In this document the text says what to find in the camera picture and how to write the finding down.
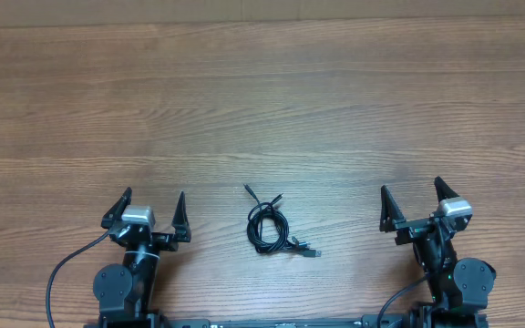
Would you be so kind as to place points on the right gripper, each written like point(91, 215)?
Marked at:
point(416, 228)

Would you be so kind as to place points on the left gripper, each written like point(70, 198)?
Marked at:
point(160, 237)

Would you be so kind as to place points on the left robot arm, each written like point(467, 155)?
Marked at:
point(124, 290)

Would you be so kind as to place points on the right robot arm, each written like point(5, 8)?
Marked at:
point(459, 288)

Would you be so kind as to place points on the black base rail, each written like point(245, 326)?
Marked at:
point(366, 321)

